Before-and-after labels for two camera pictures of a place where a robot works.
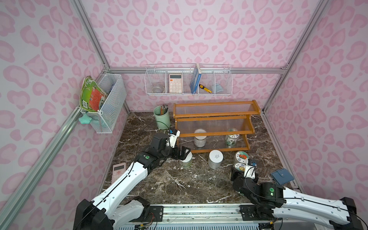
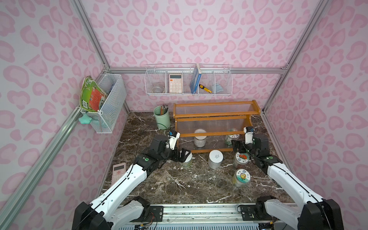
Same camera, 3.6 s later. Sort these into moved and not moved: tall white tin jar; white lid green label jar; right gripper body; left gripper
Moved: right gripper body
Not moved: tall white tin jar; white lid green label jar; left gripper
